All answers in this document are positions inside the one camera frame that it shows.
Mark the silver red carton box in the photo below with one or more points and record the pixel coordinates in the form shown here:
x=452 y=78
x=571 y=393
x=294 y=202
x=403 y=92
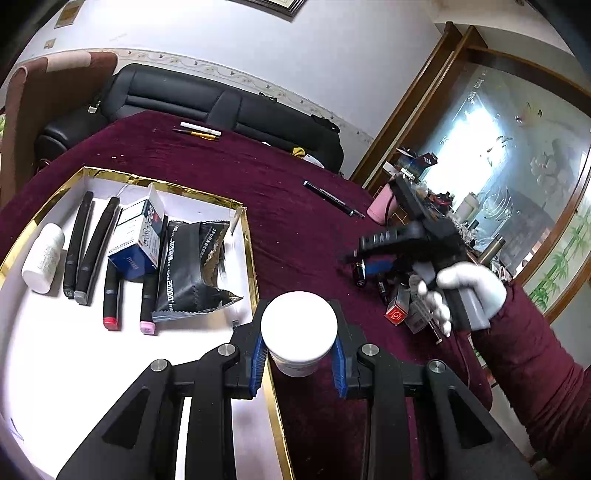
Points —
x=397 y=309

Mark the brown upholstered chair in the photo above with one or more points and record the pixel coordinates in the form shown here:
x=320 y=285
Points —
x=46 y=92

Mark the black foil packet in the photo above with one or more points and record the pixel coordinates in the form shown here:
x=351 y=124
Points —
x=189 y=267

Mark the gold-rimmed white tray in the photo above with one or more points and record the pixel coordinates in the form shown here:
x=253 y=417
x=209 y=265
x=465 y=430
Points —
x=69 y=369

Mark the person's right hand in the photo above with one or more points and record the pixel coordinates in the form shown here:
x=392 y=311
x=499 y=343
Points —
x=485 y=284

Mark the blue red carton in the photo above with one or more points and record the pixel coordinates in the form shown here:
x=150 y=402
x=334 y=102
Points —
x=418 y=164

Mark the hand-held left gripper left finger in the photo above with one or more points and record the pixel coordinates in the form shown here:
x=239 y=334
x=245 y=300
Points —
x=257 y=364

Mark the person's right forearm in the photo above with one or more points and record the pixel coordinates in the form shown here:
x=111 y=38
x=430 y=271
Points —
x=531 y=369

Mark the gold wall plaque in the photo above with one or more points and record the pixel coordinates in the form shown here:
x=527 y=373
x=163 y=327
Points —
x=68 y=13

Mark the yellow tape measure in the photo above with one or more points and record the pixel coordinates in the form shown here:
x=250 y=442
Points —
x=298 y=152

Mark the small wall switch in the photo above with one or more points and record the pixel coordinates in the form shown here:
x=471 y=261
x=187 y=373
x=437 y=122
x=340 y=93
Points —
x=50 y=44

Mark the black leather sofa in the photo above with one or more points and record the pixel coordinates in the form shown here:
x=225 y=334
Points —
x=184 y=97

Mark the pink-capped black marker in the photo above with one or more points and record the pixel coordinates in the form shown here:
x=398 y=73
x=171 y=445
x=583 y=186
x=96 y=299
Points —
x=148 y=304

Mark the red-capped black marker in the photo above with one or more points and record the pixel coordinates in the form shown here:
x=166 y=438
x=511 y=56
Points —
x=112 y=300

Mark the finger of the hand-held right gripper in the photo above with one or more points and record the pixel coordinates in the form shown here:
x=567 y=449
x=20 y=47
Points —
x=378 y=266

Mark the framed wall painting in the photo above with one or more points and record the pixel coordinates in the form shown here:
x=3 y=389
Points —
x=272 y=7

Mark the black lipstick tube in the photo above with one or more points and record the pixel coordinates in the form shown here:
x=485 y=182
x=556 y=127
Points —
x=361 y=274

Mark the white pen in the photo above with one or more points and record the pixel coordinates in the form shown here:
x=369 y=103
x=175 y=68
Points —
x=201 y=129

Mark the dark red round object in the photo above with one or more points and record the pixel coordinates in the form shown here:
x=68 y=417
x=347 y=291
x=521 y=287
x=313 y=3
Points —
x=443 y=202

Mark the wooden partition counter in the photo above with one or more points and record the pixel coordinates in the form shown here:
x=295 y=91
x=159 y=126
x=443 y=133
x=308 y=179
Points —
x=415 y=101

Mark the small white pill bottle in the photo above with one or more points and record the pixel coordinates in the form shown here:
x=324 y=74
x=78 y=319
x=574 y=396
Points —
x=42 y=258

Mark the large white plastic bottle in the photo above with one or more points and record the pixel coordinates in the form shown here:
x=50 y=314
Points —
x=299 y=327

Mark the black pen teal band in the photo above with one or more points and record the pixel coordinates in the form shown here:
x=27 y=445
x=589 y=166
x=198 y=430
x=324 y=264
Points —
x=328 y=196

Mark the pink thermos bottle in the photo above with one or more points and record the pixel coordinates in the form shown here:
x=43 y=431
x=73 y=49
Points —
x=379 y=207

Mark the steel thermos flask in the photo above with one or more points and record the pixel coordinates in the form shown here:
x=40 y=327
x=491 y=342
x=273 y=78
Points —
x=495 y=249

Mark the blue white carton box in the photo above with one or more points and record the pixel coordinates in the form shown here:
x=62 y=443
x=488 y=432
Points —
x=138 y=235

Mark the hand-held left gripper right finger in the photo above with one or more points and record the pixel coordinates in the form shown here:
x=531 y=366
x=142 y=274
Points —
x=339 y=369

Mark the etched glass panel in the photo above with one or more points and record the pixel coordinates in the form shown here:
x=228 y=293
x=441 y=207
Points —
x=508 y=138

